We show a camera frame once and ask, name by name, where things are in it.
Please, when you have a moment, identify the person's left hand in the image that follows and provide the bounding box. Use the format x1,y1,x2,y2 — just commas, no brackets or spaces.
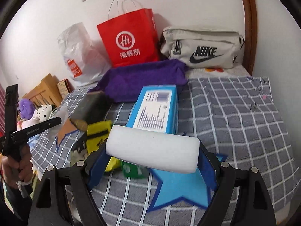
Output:
2,144,33,189

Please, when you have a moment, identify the white Miniso plastic bag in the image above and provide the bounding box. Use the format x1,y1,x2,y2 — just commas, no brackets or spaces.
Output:
57,22,111,86

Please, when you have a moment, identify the brown felt star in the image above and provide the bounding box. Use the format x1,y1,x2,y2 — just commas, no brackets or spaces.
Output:
56,118,78,151

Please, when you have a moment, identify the blue tissue pack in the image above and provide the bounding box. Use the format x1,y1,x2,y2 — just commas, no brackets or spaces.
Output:
126,85,178,134

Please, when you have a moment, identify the dark green tea tin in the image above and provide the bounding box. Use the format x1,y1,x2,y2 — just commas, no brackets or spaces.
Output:
69,91,112,132

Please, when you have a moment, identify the red paper shopping bag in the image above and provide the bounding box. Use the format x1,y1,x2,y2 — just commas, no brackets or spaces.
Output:
97,8,160,68

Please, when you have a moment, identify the grey checked bed sheet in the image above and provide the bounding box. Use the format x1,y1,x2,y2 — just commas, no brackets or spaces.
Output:
30,76,297,226

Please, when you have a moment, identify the white spotted plush toy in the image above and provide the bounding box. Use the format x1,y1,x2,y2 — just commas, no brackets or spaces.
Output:
32,105,52,122

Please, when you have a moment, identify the green toothpaste box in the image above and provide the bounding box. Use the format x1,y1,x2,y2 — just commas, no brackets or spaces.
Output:
121,161,149,179

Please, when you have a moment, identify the brown wooden door frame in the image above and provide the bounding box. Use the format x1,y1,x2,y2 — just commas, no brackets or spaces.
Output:
242,0,258,75

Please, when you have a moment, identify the wooden headboard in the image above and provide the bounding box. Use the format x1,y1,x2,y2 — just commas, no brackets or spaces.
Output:
22,73,63,107

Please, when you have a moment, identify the purple plush toy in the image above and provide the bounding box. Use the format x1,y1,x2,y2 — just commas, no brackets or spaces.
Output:
19,98,36,119

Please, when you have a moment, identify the beige Nike waist bag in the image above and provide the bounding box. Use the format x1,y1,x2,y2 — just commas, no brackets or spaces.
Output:
161,27,245,69

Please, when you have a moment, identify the small patterned brown box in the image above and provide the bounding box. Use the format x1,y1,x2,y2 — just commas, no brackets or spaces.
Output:
57,79,74,99

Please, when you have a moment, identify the yellow adidas pouch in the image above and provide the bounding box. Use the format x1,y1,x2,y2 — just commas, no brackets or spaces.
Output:
86,120,121,173

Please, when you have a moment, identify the blue felt star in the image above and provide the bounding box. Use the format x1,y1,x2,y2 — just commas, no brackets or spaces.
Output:
146,153,229,213

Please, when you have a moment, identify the purple fabric storage tray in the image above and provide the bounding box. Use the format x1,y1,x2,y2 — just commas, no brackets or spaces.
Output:
90,59,188,103

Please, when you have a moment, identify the white foam sponge block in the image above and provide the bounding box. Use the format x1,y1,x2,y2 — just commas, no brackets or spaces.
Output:
106,125,199,173

